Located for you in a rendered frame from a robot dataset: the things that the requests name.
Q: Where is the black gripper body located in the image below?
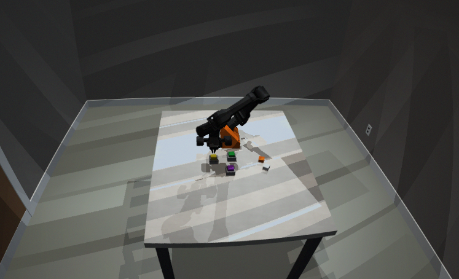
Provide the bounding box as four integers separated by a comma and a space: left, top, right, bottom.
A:
196, 131, 232, 146

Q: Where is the green push-button in grey housing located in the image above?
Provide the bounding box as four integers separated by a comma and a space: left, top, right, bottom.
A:
227, 152, 236, 161

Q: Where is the purple button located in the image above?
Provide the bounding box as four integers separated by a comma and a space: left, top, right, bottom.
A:
226, 165, 235, 176

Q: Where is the yellow button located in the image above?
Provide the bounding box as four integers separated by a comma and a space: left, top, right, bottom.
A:
209, 154, 218, 165

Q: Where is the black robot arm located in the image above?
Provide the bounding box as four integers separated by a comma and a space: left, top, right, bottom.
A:
195, 86, 270, 150

